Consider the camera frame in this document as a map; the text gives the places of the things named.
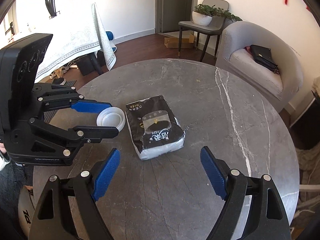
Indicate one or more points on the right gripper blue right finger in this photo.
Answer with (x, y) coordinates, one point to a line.
(231, 186)

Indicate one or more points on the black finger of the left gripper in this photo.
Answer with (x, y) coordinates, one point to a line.
(95, 134)

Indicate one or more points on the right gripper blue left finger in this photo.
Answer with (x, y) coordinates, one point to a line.
(91, 185)

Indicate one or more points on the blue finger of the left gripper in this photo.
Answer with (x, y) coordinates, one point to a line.
(90, 106)

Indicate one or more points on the white plastic lid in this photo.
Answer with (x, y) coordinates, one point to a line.
(111, 117)

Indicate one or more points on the black tissue pack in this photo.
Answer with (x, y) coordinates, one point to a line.
(153, 127)

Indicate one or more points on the dark fuzzy sleeve forearm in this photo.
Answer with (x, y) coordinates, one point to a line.
(13, 178)

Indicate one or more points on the cardboard box on floor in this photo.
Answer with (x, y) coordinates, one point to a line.
(173, 42)

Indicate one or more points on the grey fabric armchair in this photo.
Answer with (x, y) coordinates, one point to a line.
(278, 88)

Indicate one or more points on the black handbag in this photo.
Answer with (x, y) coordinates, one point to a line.
(263, 56)

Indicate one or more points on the grey door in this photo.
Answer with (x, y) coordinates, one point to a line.
(168, 13)

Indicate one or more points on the grey dining chair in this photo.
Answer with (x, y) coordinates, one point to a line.
(213, 29)

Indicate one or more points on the potted green plant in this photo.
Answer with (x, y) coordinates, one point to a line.
(203, 14)

